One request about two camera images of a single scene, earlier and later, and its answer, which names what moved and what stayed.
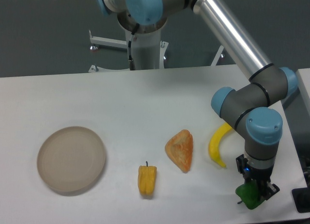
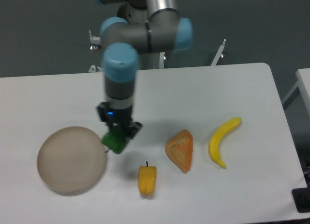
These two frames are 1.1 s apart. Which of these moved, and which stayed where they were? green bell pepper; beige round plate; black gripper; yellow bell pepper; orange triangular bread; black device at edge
Moved: green bell pepper; black gripper
Stayed: black device at edge; orange triangular bread; beige round plate; yellow bell pepper
